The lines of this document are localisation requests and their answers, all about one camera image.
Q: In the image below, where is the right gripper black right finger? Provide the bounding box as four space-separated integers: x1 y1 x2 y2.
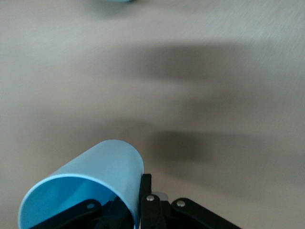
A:
139 173 241 229

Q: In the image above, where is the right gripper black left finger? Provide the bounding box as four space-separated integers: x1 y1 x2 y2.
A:
35 196 136 229

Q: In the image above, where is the light blue cup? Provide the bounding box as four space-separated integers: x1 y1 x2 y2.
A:
94 0 138 4
18 139 145 229

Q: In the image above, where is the brown table cloth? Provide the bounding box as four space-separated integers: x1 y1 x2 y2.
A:
0 0 305 229

